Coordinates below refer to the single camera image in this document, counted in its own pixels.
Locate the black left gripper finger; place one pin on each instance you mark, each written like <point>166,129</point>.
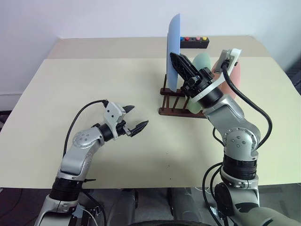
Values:
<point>129,109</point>
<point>140,127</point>

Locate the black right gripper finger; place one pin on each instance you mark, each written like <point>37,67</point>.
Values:
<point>189,66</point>
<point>179,68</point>

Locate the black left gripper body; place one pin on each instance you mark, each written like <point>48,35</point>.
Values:
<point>122,128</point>

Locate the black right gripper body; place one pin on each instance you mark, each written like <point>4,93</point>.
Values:
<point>200,81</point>

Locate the green plate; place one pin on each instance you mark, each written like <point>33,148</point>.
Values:
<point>202,61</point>

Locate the blue plate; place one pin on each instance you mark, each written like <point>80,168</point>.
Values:
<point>174,35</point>

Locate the red plate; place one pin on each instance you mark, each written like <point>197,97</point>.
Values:
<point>234,82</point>

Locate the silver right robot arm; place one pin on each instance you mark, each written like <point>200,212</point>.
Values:
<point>240,141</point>

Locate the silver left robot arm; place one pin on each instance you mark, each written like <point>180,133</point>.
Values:
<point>75,160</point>

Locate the dark wooden dish rack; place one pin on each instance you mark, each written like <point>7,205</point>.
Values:
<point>171,112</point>

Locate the black button box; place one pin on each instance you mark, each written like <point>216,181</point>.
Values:
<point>195,44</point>

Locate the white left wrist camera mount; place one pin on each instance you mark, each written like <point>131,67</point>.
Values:
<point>112,115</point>

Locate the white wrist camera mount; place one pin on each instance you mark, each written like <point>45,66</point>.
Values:
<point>112,115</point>
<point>235,55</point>

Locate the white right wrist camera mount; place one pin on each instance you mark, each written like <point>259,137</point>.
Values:
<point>235,55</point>

